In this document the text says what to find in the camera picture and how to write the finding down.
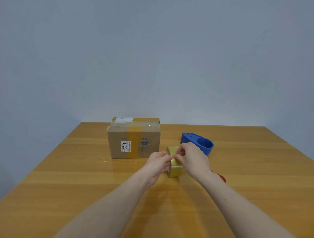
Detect person's right hand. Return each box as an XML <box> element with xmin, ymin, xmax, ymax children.
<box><xmin>172</xmin><ymin>142</ymin><xmax>213</xmax><ymax>183</ymax></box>

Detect blue plastic tape dispenser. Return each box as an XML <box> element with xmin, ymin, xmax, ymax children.
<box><xmin>180</xmin><ymin>132</ymin><xmax>214</xmax><ymax>156</ymax></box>

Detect red handled scissors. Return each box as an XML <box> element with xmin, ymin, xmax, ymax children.
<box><xmin>211</xmin><ymin>170</ymin><xmax>227</xmax><ymax>184</ymax></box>

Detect person's left hand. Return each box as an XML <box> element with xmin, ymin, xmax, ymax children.
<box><xmin>140</xmin><ymin>151</ymin><xmax>174</xmax><ymax>187</ymax></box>

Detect brown cardboard box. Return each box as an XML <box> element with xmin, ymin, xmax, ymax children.
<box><xmin>107</xmin><ymin>117</ymin><xmax>161</xmax><ymax>159</ymax></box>

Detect person's right forearm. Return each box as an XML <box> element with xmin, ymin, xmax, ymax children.
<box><xmin>196</xmin><ymin>170</ymin><xmax>297</xmax><ymax>238</ymax></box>

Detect yellowish clear tape roll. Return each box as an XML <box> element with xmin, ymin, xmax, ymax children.
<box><xmin>166</xmin><ymin>146</ymin><xmax>184</xmax><ymax>178</ymax></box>

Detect person's left forearm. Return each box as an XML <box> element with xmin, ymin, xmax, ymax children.
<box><xmin>53</xmin><ymin>171</ymin><xmax>152</xmax><ymax>238</ymax></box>

